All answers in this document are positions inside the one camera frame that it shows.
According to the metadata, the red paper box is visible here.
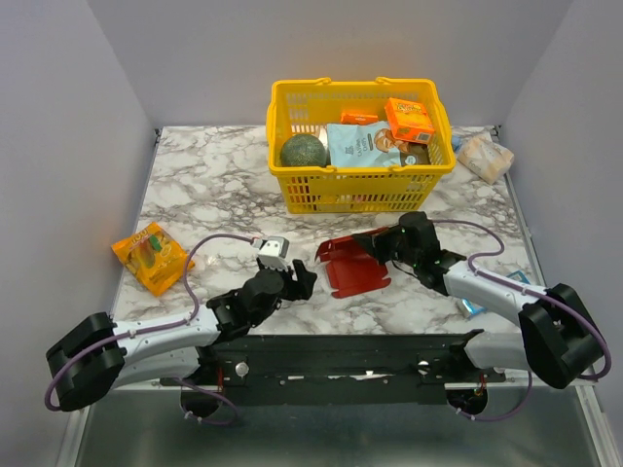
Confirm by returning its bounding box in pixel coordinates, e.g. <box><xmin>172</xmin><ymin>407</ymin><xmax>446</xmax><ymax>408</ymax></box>
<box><xmin>315</xmin><ymin>235</ymin><xmax>391</xmax><ymax>299</ymax></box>

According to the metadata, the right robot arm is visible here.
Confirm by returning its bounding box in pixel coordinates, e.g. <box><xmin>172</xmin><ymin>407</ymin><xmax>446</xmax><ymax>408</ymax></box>
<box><xmin>353</xmin><ymin>211</ymin><xmax>612</xmax><ymax>389</ymax></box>

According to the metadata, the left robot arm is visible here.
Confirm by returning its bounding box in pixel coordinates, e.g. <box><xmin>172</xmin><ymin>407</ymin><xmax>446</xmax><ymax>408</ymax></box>
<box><xmin>44</xmin><ymin>260</ymin><xmax>317</xmax><ymax>412</ymax></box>

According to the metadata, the large orange snack box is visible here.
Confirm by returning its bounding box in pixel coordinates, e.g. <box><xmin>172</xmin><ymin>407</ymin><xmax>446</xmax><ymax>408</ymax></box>
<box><xmin>385</xmin><ymin>97</ymin><xmax>435</xmax><ymax>145</ymax></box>

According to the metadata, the small orange flat box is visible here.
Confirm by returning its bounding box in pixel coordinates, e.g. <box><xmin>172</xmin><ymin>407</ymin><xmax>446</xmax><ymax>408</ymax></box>
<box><xmin>340</xmin><ymin>111</ymin><xmax>380</xmax><ymax>126</ymax></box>

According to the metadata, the blue small packet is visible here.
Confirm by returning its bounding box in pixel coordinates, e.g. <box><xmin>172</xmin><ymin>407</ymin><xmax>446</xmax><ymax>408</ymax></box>
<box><xmin>457</xmin><ymin>269</ymin><xmax>531</xmax><ymax>319</ymax></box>

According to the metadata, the light blue chips bag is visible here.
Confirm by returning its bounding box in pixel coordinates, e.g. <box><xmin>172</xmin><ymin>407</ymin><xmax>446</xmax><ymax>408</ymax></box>
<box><xmin>326</xmin><ymin>122</ymin><xmax>430</xmax><ymax>168</ymax></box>

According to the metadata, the blue item behind basket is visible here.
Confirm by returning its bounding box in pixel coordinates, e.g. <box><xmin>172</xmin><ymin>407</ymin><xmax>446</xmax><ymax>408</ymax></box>
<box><xmin>451</xmin><ymin>134</ymin><xmax>461</xmax><ymax>151</ymax></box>

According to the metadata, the beige tissue packet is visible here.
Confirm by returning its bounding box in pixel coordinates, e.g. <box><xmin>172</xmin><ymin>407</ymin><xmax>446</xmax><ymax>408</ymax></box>
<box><xmin>458</xmin><ymin>132</ymin><xmax>515</xmax><ymax>185</ymax></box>

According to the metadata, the orange gummy candy bag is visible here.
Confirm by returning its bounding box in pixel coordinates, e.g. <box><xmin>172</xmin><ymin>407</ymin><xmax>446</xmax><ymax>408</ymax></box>
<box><xmin>111</xmin><ymin>222</ymin><xmax>188</xmax><ymax>297</ymax></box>

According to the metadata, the green round melon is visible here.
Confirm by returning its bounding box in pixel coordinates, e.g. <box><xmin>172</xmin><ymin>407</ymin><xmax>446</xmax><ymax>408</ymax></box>
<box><xmin>280</xmin><ymin>133</ymin><xmax>327</xmax><ymax>167</ymax></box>

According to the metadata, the yellow plastic shopping basket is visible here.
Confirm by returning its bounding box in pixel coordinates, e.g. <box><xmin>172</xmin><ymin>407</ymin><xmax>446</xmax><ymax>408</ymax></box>
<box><xmin>266</xmin><ymin>77</ymin><xmax>456</xmax><ymax>214</ymax></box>

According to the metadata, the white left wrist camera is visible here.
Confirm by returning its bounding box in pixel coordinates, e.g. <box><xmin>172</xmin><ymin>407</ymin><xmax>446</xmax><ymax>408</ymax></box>
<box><xmin>252</xmin><ymin>236</ymin><xmax>289</xmax><ymax>271</ymax></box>

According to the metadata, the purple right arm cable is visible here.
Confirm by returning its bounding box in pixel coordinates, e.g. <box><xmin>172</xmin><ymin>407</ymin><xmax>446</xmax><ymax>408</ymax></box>
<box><xmin>430</xmin><ymin>218</ymin><xmax>613</xmax><ymax>380</ymax></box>

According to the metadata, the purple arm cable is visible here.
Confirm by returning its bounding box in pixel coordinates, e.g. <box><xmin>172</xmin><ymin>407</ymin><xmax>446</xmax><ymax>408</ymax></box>
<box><xmin>44</xmin><ymin>233</ymin><xmax>264</xmax><ymax>413</ymax></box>
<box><xmin>430</xmin><ymin>218</ymin><xmax>613</xmax><ymax>380</ymax></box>

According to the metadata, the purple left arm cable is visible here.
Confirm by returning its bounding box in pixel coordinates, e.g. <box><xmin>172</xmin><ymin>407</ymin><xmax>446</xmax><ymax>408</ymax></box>
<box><xmin>44</xmin><ymin>233</ymin><xmax>264</xmax><ymax>413</ymax></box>

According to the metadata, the black mounting base plate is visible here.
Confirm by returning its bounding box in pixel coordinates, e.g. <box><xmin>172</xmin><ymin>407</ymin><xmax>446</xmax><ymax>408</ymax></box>
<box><xmin>187</xmin><ymin>332</ymin><xmax>505</xmax><ymax>406</ymax></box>

